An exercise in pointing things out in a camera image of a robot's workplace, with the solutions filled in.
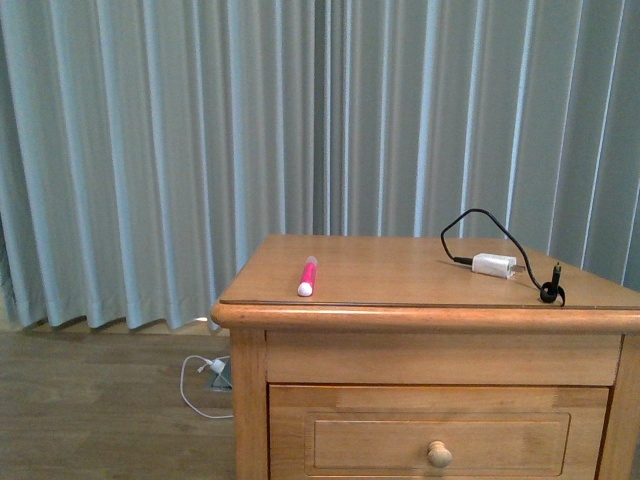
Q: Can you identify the grey pleated curtain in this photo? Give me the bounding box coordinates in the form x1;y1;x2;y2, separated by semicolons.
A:
1;1;639;329

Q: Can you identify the pink marker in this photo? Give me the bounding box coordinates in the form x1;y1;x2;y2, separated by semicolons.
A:
297;256;318;297

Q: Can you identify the black cable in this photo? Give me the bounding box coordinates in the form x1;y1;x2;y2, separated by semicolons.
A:
439;208;568;307

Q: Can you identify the wooden drawer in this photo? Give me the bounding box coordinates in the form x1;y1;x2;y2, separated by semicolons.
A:
269;385;608;479

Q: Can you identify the white power adapter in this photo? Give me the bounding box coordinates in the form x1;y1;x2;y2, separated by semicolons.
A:
471;253;525;279

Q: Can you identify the round wooden drawer knob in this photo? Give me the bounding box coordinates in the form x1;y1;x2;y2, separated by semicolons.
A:
427;440;453;469

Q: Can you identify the wooden nightstand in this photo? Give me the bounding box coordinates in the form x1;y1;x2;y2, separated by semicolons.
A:
212;235;639;479

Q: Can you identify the white floor cable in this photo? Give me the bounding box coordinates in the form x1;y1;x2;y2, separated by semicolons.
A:
179;354;234;420

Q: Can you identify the white floor charger plug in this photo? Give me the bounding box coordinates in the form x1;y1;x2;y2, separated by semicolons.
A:
207;358;226;375

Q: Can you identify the metal floor outlet box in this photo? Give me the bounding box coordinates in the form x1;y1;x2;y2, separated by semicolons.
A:
205;360;233;392

